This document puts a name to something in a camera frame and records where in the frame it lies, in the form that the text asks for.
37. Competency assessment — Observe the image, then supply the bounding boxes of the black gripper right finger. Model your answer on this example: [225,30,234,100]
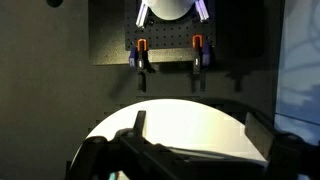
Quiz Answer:
[244,111,278,161]

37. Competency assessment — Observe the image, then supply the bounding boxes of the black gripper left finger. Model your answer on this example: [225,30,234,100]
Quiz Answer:
[133,109,148,138]

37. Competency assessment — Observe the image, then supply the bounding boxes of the round white table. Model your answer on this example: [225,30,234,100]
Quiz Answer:
[71,98,268,174]

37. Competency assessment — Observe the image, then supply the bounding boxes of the orange purple spring clamp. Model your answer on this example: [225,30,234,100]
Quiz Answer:
[191,34,212,92]
[129,38,150,93]

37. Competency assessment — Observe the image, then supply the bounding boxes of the black stand platform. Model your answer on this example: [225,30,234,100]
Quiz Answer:
[88,0,268,67]

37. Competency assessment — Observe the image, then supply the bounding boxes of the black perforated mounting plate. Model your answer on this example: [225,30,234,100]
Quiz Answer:
[124,0,217,52]

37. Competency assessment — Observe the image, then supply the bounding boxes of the aluminium extrusion bar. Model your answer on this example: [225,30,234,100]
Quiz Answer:
[194,0,211,23]
[135,0,151,29]

